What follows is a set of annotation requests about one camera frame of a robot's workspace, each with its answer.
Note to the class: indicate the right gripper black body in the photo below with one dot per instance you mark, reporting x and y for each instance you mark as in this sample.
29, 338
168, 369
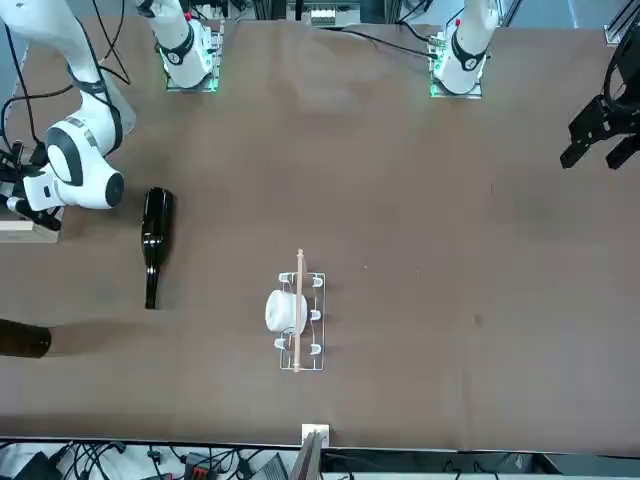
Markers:
50, 220

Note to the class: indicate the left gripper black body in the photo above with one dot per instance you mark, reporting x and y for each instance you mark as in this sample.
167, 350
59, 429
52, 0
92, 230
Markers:
630, 100

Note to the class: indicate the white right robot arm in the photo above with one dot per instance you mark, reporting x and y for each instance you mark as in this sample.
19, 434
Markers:
80, 165

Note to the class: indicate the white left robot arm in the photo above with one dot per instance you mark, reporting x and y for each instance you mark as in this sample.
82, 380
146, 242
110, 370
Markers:
467, 45

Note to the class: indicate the black label dispenser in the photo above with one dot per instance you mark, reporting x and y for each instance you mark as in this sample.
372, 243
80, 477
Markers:
18, 150

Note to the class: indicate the black sloped-shoulder wine bottle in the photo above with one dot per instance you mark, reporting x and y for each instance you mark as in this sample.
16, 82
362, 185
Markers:
157, 240

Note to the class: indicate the brown high-shoulder wine bottle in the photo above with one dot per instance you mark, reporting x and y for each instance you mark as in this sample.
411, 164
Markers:
25, 340

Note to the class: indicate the clear plastic bottle blue cap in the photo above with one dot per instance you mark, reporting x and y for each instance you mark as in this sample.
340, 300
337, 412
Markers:
129, 120

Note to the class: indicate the light wooden base block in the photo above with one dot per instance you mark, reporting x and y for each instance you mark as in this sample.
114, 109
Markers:
30, 235

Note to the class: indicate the white ceramic cup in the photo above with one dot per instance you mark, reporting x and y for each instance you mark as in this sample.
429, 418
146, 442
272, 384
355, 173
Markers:
280, 310

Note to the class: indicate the large black power adapter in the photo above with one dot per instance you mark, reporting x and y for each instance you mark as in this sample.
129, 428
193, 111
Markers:
30, 467

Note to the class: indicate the clear cup rack wooden rod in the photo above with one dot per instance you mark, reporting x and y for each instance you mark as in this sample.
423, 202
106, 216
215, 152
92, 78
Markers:
300, 260

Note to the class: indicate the orange black connector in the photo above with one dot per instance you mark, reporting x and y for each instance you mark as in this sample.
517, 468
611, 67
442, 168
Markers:
202, 467

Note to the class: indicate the black ribbed power adapter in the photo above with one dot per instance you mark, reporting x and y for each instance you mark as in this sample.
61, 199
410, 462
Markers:
270, 467

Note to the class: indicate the aluminium upright profile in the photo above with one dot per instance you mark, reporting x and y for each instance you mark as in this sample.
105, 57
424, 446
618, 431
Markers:
310, 460

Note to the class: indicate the aluminium corner post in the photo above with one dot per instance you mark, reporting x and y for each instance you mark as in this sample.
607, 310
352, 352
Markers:
614, 30

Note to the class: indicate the table edge rail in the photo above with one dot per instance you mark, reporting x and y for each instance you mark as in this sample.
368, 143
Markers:
450, 450

